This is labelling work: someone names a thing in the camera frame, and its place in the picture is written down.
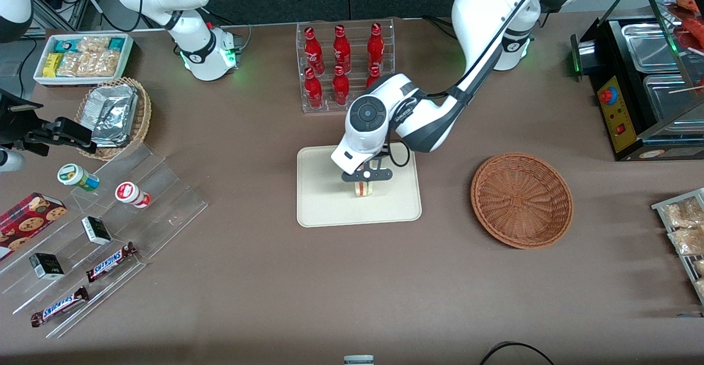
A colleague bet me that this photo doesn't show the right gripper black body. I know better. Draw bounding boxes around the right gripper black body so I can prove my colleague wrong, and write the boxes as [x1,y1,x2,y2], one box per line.
[0,90,43,150]

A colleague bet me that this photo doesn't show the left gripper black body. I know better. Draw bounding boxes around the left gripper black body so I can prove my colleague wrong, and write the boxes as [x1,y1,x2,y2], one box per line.
[341,157,393,183]

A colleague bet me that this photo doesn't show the cream plastic tray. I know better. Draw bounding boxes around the cream plastic tray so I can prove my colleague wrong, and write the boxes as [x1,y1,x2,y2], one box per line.
[296,141,422,228]

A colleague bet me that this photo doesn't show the light wicker basket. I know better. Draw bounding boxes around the light wicker basket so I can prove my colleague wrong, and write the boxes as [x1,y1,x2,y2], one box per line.
[74,77,152,161]

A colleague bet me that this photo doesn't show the brown wicker basket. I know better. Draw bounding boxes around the brown wicker basket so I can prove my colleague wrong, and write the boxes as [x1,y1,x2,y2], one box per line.
[470,152,574,250]

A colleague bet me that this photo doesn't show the silver foil packet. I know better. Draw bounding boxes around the silver foil packet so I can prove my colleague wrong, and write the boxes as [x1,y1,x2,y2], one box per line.
[84,84,139,107]
[90,97,136,147]

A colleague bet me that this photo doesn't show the green lid snack cup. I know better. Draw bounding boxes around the green lid snack cup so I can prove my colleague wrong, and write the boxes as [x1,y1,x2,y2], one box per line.
[57,163,101,192]

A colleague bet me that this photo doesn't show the white rectangular snack bin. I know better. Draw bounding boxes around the white rectangular snack bin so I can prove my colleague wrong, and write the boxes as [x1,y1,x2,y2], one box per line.
[33,33,134,87]

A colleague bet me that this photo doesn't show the yellow snack packet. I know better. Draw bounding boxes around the yellow snack packet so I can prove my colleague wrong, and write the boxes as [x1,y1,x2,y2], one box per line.
[42,52,64,79]

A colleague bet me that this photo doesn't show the clear cracker bag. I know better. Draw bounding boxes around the clear cracker bag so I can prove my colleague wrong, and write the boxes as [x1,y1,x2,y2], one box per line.
[76,36,111,54]
[57,52,83,78]
[80,51,121,78]

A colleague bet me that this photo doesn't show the clear acrylic bottle rack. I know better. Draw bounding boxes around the clear acrylic bottle rack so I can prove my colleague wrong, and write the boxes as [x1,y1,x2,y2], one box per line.
[296,18,396,114]

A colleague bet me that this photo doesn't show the red lid snack cup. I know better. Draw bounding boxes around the red lid snack cup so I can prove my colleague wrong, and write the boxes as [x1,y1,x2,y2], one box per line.
[114,181,152,209]

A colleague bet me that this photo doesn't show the red cookie box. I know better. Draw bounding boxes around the red cookie box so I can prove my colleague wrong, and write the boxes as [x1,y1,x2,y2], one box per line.
[0,192,68,261]

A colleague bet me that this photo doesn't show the small black carton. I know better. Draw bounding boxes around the small black carton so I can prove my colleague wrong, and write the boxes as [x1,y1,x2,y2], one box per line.
[81,215,113,246]
[29,252,66,281]

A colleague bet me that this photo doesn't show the short clear acrylic step stand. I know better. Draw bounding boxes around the short clear acrylic step stand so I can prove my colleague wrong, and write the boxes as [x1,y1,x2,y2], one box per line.
[66,142,209,261]

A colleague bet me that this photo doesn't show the Snickers bar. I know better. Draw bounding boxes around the Snickers bar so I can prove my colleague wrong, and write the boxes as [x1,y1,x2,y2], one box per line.
[86,242,139,284]
[30,286,90,329]

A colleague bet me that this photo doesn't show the long clear acrylic step stand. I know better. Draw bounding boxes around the long clear acrylic step stand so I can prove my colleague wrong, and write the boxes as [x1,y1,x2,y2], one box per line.
[0,189,148,340]

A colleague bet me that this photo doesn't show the black food warmer machine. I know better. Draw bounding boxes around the black food warmer machine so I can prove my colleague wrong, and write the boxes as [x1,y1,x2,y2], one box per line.
[570,0,704,162]

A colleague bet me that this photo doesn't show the steel warmer pan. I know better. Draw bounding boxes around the steel warmer pan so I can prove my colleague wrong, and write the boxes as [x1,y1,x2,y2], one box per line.
[642,73,704,130]
[620,21,681,73]

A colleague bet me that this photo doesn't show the red grilled sausage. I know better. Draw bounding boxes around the red grilled sausage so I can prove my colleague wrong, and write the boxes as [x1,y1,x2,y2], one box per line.
[673,0,704,50]

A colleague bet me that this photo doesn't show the aluminium frame with cables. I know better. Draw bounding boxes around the aluminium frame with cables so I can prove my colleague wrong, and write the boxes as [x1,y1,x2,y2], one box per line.
[32,0,103,32]

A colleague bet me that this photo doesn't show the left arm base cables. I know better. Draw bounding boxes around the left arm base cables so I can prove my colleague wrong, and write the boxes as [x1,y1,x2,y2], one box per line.
[422,15,460,38]

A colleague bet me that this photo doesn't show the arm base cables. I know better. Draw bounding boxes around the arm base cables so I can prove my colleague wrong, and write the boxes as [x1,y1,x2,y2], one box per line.
[208,7,252,48]
[422,15,460,38]

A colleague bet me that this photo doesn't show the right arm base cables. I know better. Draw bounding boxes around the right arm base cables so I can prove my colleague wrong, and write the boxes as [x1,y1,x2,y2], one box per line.
[208,7,252,48]

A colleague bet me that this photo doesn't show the black table edge cable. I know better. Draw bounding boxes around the black table edge cable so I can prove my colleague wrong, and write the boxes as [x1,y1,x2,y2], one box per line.
[478,341,557,365]

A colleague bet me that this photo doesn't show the grey wire rack tray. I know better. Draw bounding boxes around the grey wire rack tray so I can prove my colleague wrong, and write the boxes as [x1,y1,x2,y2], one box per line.
[651,187,704,306]

